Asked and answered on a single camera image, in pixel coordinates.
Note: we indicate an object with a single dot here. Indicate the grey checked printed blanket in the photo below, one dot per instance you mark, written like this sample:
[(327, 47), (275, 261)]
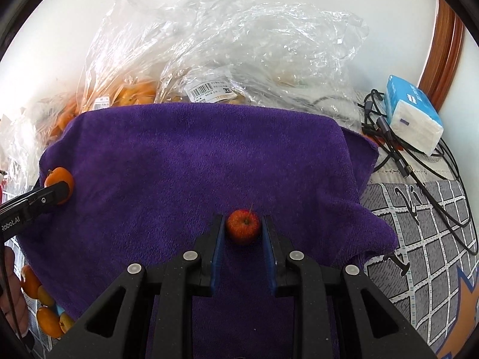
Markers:
[(419, 232)]

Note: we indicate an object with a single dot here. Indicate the bagged oranges pile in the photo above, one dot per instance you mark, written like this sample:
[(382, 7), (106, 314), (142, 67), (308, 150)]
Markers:
[(64, 117), (133, 93)]

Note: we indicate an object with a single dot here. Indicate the small red apple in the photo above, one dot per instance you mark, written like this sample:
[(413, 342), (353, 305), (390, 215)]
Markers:
[(243, 226)]

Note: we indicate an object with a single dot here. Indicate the large orange mandarin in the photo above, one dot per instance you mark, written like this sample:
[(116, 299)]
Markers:
[(48, 321)]

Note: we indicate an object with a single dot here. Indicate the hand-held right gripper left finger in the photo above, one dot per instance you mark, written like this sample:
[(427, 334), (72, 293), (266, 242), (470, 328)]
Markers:
[(219, 246)]

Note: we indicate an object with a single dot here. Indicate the yellow orange fruit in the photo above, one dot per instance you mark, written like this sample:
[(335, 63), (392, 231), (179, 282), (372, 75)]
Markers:
[(45, 295)]

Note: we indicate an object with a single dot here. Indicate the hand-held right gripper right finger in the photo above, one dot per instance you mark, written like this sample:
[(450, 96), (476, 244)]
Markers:
[(269, 254)]

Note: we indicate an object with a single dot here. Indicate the crumpled clear plastic bag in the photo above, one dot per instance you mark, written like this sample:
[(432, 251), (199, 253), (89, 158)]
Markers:
[(292, 45)]

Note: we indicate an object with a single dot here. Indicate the tall clear plastic bag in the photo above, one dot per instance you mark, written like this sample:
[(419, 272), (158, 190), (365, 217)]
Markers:
[(127, 45)]

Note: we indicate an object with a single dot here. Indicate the person's left hand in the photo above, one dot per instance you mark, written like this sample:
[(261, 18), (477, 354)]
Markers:
[(13, 295)]

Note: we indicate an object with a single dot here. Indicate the mandarin with green stem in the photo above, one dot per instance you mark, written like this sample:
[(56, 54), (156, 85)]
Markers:
[(60, 175)]

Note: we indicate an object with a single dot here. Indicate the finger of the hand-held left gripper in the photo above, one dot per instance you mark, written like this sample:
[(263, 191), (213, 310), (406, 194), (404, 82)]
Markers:
[(56, 194)]

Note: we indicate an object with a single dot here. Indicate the blue white tissue packet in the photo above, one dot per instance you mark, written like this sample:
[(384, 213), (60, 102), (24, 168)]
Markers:
[(411, 123)]

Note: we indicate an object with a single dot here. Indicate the smooth round orange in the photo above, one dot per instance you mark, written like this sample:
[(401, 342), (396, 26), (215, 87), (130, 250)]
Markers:
[(30, 280)]

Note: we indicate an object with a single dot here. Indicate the brown wooden frame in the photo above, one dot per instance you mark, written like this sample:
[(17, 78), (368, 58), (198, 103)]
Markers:
[(445, 45)]

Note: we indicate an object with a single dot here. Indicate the low clear plastic bag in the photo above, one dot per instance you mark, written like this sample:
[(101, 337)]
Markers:
[(22, 138)]

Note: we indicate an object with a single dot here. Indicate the greenish yellow small fruit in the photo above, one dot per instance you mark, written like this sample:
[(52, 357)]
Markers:
[(66, 322)]

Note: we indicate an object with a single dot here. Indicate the white barcode label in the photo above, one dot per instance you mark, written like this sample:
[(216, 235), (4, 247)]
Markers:
[(207, 90), (100, 103)]

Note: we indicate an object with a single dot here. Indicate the purple towel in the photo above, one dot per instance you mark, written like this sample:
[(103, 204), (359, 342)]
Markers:
[(187, 157)]

